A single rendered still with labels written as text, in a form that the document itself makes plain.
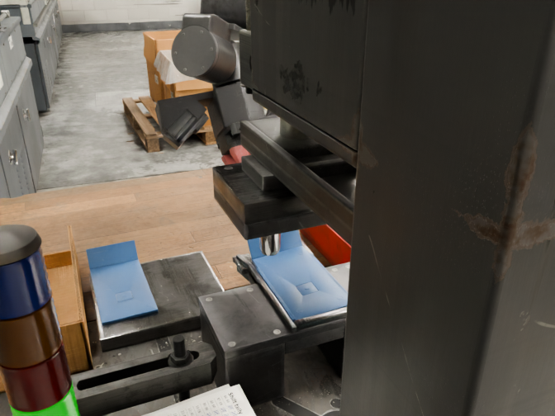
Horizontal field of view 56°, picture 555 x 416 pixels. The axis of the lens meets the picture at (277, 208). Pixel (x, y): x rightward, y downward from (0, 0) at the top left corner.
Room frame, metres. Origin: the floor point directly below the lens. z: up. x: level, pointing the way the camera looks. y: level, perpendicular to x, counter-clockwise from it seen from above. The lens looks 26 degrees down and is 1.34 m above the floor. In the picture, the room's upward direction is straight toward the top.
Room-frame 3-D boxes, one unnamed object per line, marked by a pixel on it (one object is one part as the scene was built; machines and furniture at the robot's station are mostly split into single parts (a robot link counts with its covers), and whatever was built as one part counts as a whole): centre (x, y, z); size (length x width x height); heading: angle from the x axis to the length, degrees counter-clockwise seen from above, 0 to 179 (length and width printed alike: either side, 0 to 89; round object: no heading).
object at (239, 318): (0.49, -0.02, 0.98); 0.20 x 0.10 x 0.01; 113
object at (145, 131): (4.47, 0.75, 0.07); 1.20 x 1.00 x 0.14; 23
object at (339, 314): (0.45, -0.05, 0.98); 0.07 x 0.01 x 0.03; 113
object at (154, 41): (4.74, 0.88, 0.43); 0.57 x 0.53 x 0.58; 24
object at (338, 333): (0.49, -0.02, 0.94); 0.20 x 0.10 x 0.07; 113
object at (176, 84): (4.18, 0.62, 0.40); 0.66 x 0.62 x 0.50; 20
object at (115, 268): (0.61, 0.22, 0.93); 0.15 x 0.07 x 0.03; 24
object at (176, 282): (0.60, 0.17, 0.91); 0.17 x 0.16 x 0.02; 113
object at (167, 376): (0.39, 0.13, 0.95); 0.15 x 0.03 x 0.10; 113
